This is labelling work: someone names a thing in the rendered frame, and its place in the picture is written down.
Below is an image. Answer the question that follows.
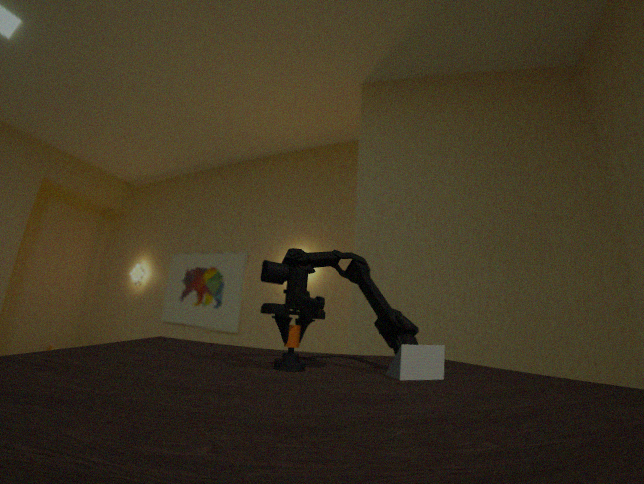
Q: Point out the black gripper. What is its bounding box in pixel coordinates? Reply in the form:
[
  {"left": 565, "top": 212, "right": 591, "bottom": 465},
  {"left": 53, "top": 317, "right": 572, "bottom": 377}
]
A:
[{"left": 260, "top": 286, "right": 325, "bottom": 343}]

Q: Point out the orange knob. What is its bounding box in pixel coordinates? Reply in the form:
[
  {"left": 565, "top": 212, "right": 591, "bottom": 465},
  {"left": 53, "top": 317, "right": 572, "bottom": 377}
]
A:
[{"left": 284, "top": 324, "right": 301, "bottom": 348}]

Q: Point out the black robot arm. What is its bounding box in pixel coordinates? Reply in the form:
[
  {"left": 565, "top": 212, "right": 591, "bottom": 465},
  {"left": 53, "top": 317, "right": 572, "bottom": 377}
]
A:
[{"left": 261, "top": 248, "right": 419, "bottom": 355}]

